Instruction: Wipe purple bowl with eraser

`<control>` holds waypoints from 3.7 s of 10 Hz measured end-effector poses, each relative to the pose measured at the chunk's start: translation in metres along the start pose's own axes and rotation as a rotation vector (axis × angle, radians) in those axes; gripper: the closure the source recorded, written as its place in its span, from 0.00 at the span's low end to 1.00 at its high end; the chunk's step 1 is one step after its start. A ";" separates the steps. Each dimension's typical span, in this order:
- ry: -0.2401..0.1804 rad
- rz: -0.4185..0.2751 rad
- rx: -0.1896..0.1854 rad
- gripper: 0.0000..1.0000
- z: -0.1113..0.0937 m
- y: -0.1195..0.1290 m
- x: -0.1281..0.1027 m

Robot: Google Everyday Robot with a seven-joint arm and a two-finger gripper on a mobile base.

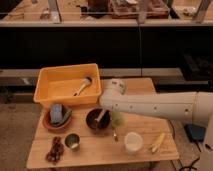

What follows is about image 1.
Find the dark purple bowl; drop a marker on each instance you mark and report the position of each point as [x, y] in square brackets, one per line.
[97, 126]

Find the black power adapter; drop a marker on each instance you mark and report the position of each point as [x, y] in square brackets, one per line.
[195, 133]

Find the yellow banana toy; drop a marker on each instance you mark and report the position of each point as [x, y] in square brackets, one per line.
[157, 143]

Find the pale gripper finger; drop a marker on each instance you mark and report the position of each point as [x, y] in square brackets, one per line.
[102, 113]

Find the wooden shelf with clutter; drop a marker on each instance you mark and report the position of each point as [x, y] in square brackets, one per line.
[105, 13]

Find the wooden handled brush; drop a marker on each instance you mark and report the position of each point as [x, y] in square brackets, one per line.
[86, 82]

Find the green vegetable toy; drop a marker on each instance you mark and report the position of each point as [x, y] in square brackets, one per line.
[65, 118]

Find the white plastic cup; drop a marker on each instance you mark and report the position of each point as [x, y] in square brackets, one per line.
[133, 142]

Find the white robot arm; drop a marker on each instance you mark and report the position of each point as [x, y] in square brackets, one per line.
[188, 107]

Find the red-brown bowl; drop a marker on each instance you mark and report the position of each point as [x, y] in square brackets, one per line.
[51, 126]

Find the yellow plastic tub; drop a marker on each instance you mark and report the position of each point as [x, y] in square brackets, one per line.
[58, 85]

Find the small metal cup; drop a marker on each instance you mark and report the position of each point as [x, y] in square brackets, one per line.
[72, 141]

